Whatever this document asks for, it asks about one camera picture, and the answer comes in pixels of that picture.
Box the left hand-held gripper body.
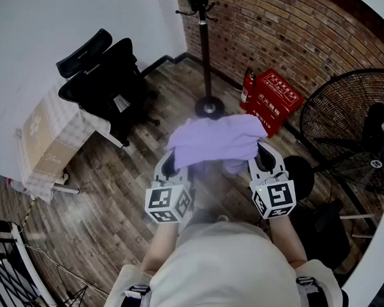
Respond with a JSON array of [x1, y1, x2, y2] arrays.
[[143, 166, 197, 227]]

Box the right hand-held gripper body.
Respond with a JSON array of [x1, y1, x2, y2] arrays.
[[245, 167, 299, 222]]

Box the purple clothes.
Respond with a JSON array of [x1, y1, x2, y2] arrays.
[[165, 110, 269, 176]]

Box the black coat stand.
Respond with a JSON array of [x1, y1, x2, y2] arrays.
[[169, 0, 233, 122]]

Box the person's left forearm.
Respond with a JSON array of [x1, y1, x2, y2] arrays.
[[140, 220, 180, 277]]

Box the person's right forearm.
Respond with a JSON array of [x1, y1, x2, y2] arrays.
[[265, 216, 310, 269]]

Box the red fire extinguisher box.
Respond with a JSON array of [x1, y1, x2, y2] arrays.
[[246, 67, 306, 140]]

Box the black bag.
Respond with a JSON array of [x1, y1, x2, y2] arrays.
[[301, 197, 353, 271]]

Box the red fire extinguisher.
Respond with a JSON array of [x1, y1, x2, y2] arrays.
[[238, 67, 258, 112]]

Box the black floor fan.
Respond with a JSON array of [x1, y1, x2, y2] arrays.
[[295, 64, 384, 205]]

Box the person's white shirt torso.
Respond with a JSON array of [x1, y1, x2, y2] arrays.
[[105, 215, 353, 307]]

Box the grey desk foot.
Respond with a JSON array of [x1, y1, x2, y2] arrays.
[[51, 172, 81, 195]]

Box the black office chair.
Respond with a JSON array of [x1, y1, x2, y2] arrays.
[[51, 26, 165, 149]]

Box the cardboard box with checked wrap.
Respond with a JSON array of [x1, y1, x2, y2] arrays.
[[11, 85, 114, 207]]

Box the black metal rack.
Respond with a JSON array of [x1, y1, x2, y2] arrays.
[[0, 218, 50, 307]]

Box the white table frame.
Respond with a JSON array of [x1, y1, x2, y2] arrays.
[[338, 211, 378, 239]]

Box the black grey shoulder strap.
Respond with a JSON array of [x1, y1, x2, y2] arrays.
[[123, 283, 153, 307], [294, 275, 336, 307]]

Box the thin white cable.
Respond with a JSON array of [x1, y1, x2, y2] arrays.
[[20, 243, 112, 297]]

